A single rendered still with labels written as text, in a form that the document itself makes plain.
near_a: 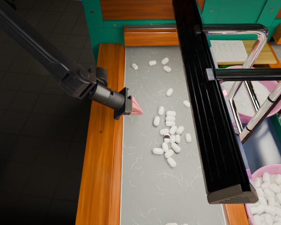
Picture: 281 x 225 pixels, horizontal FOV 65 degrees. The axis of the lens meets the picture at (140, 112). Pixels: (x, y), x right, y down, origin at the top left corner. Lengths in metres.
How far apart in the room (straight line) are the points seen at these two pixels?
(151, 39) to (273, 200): 0.74
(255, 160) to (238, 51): 0.48
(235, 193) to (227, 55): 0.78
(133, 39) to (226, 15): 0.41
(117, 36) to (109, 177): 0.64
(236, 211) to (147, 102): 0.47
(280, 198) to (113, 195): 0.50
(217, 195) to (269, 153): 0.59
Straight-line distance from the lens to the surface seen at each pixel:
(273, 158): 0.95
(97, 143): 0.76
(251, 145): 0.94
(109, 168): 0.72
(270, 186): 0.82
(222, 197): 0.38
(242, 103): 0.96
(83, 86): 0.66
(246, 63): 0.69
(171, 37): 1.01
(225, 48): 1.10
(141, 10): 1.01
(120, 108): 0.72
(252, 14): 1.14
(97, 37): 1.09
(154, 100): 0.88
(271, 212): 0.81
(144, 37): 1.00
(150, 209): 0.70
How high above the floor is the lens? 1.43
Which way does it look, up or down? 55 degrees down
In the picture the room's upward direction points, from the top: straight up
